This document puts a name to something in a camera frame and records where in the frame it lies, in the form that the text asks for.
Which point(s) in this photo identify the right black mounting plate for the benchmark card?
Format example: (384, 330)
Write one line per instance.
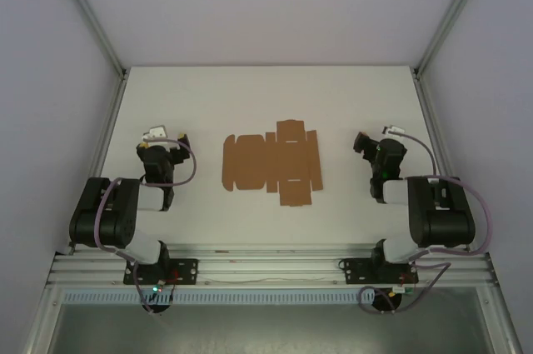
(354, 270)

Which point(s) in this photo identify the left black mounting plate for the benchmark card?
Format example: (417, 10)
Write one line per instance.
(187, 270)

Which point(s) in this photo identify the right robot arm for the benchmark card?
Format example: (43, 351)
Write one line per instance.
(441, 220)

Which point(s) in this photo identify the black mounting plate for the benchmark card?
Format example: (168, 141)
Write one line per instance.
(354, 270)
(187, 270)

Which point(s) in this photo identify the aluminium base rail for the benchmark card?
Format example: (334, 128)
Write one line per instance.
(270, 264)

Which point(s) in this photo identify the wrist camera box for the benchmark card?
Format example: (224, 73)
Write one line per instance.
(393, 129)
(155, 133)

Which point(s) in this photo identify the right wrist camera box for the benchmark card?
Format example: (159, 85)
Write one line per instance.
(393, 129)

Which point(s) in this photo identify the aluminium frame post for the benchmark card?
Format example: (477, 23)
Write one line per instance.
(89, 12)
(451, 8)

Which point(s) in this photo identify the aluminium table side rail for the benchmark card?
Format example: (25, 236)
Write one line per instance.
(106, 129)
(429, 121)

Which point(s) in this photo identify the brown cardboard paper box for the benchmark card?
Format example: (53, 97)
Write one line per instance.
(270, 162)

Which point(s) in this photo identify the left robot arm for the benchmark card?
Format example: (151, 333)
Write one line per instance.
(104, 220)

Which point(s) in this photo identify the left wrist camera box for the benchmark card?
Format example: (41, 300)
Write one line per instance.
(155, 133)

